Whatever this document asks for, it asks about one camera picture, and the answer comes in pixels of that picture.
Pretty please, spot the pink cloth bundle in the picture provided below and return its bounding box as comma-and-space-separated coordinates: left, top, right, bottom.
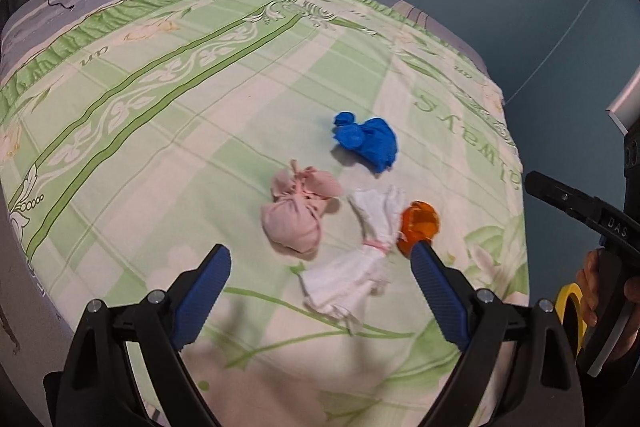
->
261, 159, 345, 255

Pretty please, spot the person's right hand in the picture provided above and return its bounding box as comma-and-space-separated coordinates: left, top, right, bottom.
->
575, 248, 601, 328

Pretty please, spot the blue cloth bundle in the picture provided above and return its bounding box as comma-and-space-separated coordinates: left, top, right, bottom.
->
332, 110, 398, 175

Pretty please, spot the silver metal bar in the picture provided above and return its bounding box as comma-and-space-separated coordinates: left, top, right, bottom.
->
605, 69, 640, 132

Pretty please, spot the yellow tape roll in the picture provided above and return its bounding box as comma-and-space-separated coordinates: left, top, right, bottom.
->
556, 283, 585, 358

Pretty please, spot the green printed bed sheet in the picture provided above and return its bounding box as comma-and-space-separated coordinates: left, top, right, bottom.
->
0, 0, 531, 427

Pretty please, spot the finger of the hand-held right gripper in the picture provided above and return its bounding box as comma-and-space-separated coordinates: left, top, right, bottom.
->
524, 171, 601, 228

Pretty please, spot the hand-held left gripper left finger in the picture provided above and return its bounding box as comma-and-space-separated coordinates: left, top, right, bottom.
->
42, 243, 233, 427

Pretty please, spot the white cloth bundle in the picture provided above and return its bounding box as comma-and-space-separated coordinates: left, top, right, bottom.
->
298, 186, 408, 333

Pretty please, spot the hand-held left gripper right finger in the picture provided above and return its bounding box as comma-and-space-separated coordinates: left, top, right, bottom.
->
409, 239, 586, 427

